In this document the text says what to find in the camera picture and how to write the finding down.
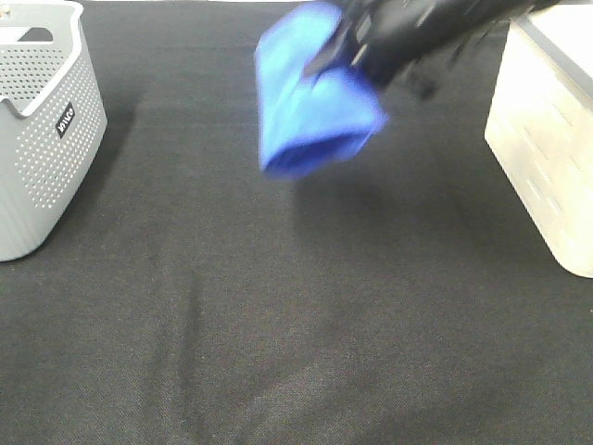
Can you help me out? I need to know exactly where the grey perforated plastic basket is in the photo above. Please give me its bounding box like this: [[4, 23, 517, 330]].
[[1, 1, 107, 261]]

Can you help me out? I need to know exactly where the black fabric table cover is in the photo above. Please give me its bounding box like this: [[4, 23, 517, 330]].
[[1, 2, 592, 444]]

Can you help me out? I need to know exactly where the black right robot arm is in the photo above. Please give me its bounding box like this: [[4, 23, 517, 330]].
[[302, 0, 557, 89]]

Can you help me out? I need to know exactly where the blue microfibre towel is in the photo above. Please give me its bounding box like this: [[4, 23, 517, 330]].
[[254, 2, 388, 179]]

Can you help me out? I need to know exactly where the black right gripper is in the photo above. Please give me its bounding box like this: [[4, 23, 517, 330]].
[[303, 0, 464, 89]]

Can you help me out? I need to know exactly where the white plastic storage box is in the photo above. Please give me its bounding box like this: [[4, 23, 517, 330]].
[[485, 1, 592, 278]]

